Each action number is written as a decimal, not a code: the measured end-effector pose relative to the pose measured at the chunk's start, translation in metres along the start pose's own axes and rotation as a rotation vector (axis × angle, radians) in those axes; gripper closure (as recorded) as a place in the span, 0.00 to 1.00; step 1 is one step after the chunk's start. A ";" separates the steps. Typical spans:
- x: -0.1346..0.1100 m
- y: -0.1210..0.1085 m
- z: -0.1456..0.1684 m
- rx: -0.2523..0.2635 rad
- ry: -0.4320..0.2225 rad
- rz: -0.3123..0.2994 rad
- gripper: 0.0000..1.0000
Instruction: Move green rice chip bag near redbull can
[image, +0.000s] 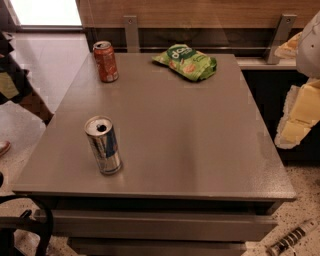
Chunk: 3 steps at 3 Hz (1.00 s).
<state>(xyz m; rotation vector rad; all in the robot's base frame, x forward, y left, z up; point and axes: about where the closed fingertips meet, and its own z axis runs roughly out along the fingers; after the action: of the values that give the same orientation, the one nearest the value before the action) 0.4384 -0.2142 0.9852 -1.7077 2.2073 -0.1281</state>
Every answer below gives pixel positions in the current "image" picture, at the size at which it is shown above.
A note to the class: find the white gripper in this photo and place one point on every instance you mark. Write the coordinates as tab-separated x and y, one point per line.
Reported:
310	50

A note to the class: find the green rice chip bag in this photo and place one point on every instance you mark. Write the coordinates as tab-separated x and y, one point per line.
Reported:
188	62

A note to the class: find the orange soda can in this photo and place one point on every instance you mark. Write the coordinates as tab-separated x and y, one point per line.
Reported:
105	60

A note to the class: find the silver blue redbull can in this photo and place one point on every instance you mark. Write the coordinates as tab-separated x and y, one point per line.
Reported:
102	139

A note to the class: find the striped tool on floor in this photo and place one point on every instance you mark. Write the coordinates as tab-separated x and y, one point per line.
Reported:
288	241

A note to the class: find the grey table drawer cabinet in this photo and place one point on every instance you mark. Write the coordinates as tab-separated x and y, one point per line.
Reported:
157	232

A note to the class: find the person in dark clothes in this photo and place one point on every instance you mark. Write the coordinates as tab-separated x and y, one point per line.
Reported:
15	86

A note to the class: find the person's shoe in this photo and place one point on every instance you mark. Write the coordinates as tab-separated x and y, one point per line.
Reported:
4	147

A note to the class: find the right metal bracket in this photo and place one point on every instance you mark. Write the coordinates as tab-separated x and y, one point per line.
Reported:
280	35

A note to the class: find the metal bracket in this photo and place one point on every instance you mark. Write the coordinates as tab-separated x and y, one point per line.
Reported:
280	35
131	33

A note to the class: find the left metal bracket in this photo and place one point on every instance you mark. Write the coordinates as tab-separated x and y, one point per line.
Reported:
131	33

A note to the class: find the black chair frame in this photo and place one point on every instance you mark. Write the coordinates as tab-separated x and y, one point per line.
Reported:
8	225

